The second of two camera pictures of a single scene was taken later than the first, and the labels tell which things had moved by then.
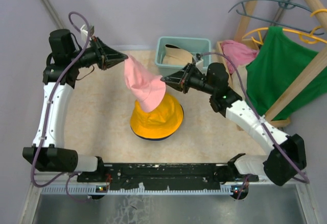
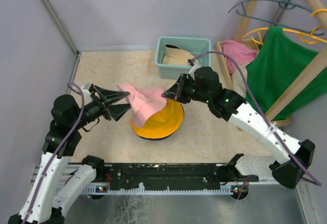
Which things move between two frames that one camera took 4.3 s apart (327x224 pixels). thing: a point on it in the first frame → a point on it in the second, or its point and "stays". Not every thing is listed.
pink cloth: x=148 y=89 → x=142 y=101
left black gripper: x=106 y=56 → x=117 y=110
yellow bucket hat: x=164 y=122 stays
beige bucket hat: x=174 y=55 stays
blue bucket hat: x=152 y=139 stays
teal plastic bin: x=194 y=46 stays
